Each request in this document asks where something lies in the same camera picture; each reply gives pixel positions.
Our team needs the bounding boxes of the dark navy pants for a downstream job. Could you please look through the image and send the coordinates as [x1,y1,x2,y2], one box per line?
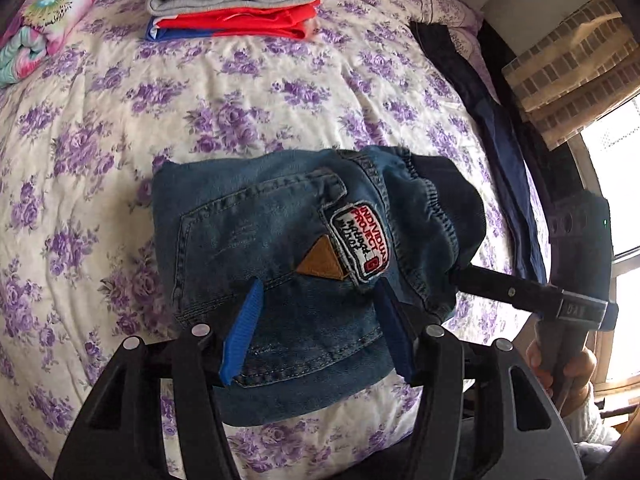
[410,20,548,283]

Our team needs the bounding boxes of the folded blue garment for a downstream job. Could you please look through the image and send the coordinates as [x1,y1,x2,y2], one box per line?
[145,16,221,43]

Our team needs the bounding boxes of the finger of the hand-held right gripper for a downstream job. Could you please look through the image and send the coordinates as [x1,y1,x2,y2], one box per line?
[450,265,556,318]

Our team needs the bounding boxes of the person's right hand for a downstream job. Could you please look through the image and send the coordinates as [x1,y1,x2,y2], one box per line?
[525,340,598,411]

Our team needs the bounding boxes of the blue denim pants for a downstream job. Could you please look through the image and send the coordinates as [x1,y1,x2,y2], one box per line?
[150,146,487,426]

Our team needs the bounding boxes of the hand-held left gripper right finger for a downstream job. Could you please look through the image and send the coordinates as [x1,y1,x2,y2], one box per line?
[375,280,586,480]

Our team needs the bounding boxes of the window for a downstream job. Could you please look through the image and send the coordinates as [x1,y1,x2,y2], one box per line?
[567,92,640,431]

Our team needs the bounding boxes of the person's right forearm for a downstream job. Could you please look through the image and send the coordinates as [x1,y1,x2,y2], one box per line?
[562,382,623,461]

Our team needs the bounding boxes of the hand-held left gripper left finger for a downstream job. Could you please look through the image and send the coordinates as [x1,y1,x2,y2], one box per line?
[52,279,264,480]

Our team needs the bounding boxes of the purple floral bed sheet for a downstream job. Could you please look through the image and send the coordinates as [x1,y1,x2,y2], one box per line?
[0,0,551,480]

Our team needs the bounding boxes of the folded red garment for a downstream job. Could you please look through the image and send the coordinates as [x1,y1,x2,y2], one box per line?
[155,0,323,41]

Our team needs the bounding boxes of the brick pattern curtain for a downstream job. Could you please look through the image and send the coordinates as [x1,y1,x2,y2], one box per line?
[502,0,640,151]

